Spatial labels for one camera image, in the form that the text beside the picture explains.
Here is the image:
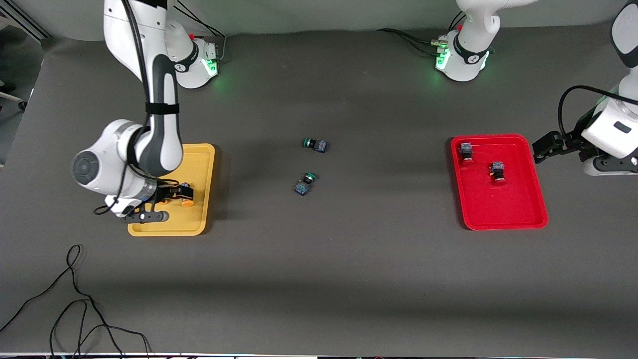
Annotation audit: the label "loose thin black cable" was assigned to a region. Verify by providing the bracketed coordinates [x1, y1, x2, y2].
[0, 244, 150, 359]

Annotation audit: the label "aluminium frame rail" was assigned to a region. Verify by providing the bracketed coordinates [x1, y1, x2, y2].
[0, 7, 51, 40]

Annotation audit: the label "yellow plastic tray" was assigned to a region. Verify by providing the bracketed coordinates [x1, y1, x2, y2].
[127, 143, 216, 237]

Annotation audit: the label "dark grey table mat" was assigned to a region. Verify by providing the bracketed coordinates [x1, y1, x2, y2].
[0, 20, 638, 356]

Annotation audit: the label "red plastic tray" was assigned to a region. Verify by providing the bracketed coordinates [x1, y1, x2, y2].
[450, 134, 550, 232]

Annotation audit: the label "black left base cables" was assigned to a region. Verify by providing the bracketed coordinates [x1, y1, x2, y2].
[376, 27, 447, 56]

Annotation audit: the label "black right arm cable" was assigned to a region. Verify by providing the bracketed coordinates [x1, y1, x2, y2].
[94, 0, 181, 216]

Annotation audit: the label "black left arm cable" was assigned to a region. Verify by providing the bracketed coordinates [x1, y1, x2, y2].
[558, 85, 621, 145]

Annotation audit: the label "black right base cables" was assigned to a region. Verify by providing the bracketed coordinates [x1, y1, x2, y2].
[174, 0, 228, 63]

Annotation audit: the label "black base cables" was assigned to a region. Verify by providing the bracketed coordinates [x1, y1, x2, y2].
[174, 0, 228, 63]
[376, 27, 447, 56]

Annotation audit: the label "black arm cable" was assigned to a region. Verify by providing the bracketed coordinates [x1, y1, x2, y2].
[558, 85, 621, 145]
[94, 0, 181, 216]

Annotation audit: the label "white stand leg with caster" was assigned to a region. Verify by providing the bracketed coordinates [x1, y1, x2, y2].
[0, 80, 28, 111]

